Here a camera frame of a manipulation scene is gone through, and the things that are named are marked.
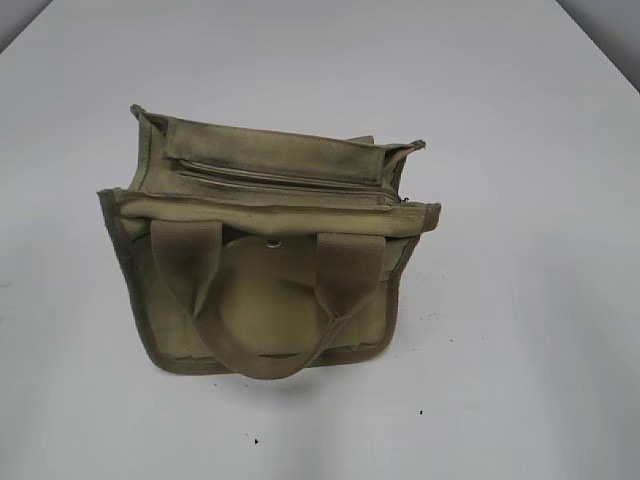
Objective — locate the yellow canvas tote bag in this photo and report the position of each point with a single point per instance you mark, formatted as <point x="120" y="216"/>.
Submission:
<point x="262" y="253"/>

